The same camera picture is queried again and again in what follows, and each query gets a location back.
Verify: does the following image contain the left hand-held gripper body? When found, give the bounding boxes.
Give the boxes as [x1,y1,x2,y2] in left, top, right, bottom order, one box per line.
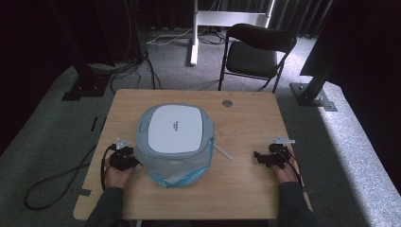
[108,137,136,172]

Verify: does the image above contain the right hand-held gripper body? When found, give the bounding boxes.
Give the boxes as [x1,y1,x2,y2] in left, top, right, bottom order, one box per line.
[267,136,296,169]

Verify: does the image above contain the thin white stick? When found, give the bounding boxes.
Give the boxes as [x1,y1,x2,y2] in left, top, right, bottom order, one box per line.
[214,144,235,162]

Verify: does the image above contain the blue-grey storage container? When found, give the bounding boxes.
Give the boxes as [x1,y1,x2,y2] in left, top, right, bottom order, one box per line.
[133,136,216,189]

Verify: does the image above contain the person's right hand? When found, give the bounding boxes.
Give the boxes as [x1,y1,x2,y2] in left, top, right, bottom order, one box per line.
[271,148,299,184]

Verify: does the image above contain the person's left hand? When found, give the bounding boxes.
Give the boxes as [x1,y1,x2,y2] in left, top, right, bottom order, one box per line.
[103,157,136,190]

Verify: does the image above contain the black folding chair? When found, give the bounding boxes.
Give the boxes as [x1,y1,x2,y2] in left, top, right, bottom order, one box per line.
[218,23,298,95]

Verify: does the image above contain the white metal stand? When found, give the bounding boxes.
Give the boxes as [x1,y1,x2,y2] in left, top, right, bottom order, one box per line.
[188,0,276,67]

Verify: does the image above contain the dark curtain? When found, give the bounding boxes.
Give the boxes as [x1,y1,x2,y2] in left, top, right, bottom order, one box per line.
[270,0,337,38]

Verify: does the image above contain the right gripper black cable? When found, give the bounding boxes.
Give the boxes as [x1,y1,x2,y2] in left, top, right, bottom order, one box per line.
[277,147,305,187]

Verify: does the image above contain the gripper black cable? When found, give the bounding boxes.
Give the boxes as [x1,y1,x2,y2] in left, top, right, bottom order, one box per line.
[277,147,305,187]
[99,144,117,192]

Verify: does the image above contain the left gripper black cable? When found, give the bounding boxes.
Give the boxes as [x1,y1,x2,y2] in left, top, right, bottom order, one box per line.
[99,144,117,192]

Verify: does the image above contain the black floor cable loop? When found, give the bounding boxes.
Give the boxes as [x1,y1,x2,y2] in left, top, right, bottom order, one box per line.
[24,143,99,211]

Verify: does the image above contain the black stand grey base plate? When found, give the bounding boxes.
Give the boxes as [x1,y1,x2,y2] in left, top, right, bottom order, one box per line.
[289,0,339,113]

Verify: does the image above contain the bundle of black floor cables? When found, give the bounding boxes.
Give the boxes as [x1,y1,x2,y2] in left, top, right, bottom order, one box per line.
[108,46,165,94]

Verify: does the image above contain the black stand with base plate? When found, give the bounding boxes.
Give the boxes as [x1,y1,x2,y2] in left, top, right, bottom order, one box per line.
[46,0,112,102]

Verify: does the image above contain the white floor cables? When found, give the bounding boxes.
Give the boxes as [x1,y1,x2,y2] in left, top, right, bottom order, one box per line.
[146,26,228,47]

